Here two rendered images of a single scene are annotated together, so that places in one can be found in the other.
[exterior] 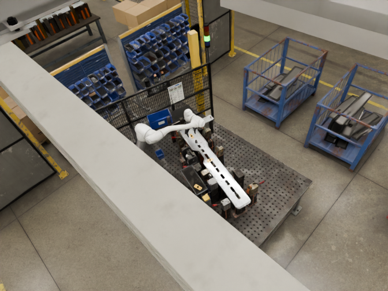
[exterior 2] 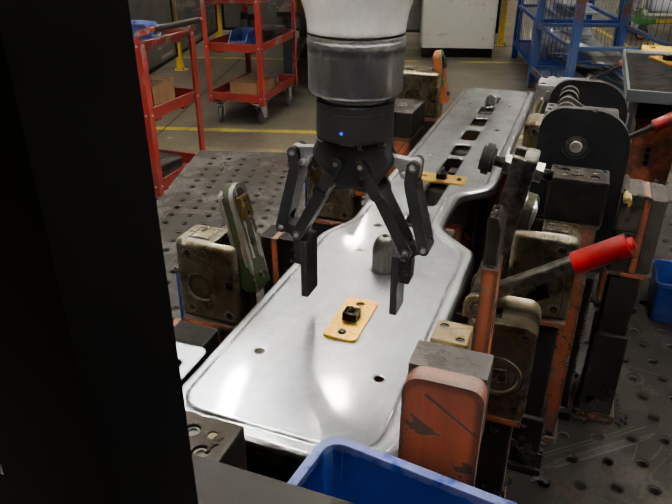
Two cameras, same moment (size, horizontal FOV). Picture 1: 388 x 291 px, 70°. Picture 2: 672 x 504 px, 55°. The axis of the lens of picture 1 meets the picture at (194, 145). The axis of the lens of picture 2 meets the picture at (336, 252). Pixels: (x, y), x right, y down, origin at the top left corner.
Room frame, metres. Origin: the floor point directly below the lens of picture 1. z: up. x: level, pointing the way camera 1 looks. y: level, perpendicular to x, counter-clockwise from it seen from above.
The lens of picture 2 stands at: (2.88, 0.41, 1.40)
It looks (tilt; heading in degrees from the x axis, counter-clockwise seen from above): 28 degrees down; 223
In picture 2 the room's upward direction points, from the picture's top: straight up
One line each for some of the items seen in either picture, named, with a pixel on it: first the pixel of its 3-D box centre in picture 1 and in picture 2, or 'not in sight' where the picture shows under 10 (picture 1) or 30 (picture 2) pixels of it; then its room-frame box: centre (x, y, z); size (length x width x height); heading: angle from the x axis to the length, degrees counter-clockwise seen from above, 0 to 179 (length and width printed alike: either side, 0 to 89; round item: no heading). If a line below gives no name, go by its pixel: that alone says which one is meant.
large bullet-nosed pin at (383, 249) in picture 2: not in sight; (384, 257); (2.31, -0.04, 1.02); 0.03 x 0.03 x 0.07
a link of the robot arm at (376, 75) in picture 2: not in sight; (355, 66); (2.42, 0.01, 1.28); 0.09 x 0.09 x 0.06
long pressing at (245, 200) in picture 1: (211, 161); (439, 177); (1.98, -0.18, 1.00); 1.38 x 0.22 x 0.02; 22
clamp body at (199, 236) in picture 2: (208, 138); (224, 346); (2.45, -0.20, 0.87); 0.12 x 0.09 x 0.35; 112
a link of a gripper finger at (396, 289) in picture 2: not in sight; (397, 280); (2.40, 0.06, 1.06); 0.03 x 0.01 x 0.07; 22
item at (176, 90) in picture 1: (176, 93); not in sight; (2.97, 0.12, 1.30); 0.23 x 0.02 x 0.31; 112
